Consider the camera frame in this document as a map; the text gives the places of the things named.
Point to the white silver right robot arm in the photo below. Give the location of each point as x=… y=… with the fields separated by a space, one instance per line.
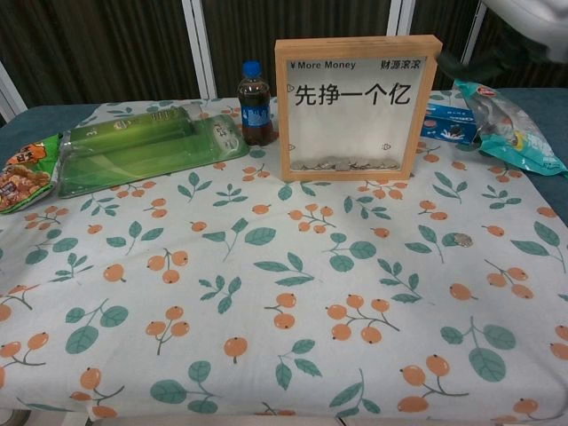
x=532 y=18

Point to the small cola bottle blue cap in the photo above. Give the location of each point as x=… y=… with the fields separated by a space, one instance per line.
x=256 y=120

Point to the floral leaf and berry tablecloth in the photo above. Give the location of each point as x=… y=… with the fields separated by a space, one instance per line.
x=266 y=310

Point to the green plastic tea package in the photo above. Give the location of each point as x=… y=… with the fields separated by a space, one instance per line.
x=146 y=151

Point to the dark pleated partition screen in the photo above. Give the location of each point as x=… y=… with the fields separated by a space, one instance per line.
x=89 y=44
x=444 y=26
x=248 y=35
x=472 y=26

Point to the blue Oreo cookie box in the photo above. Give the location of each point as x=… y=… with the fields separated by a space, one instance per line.
x=448 y=124

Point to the teal clear snack bag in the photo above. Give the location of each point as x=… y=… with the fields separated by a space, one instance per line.
x=510 y=128

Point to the green orange snack bag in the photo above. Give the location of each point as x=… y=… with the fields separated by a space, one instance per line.
x=26 y=177

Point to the wooden frame money box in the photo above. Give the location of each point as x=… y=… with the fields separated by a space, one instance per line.
x=355 y=133

